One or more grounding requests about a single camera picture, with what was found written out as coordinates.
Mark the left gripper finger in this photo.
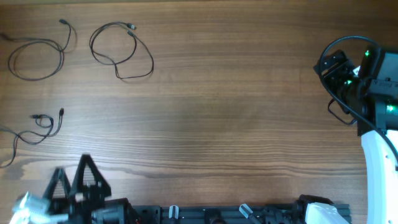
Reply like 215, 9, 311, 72
68, 154, 111, 198
43, 167, 71, 200

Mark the black USB cable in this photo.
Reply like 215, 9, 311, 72
89, 21, 155, 79
0, 108, 65, 169
0, 19, 73, 82

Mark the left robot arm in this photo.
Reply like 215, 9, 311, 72
43, 154, 141, 223

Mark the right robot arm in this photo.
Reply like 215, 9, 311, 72
313, 45, 397, 223

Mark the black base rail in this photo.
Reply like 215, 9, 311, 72
130, 203, 352, 224

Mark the right camera black cable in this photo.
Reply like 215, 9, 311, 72
317, 35, 398, 166

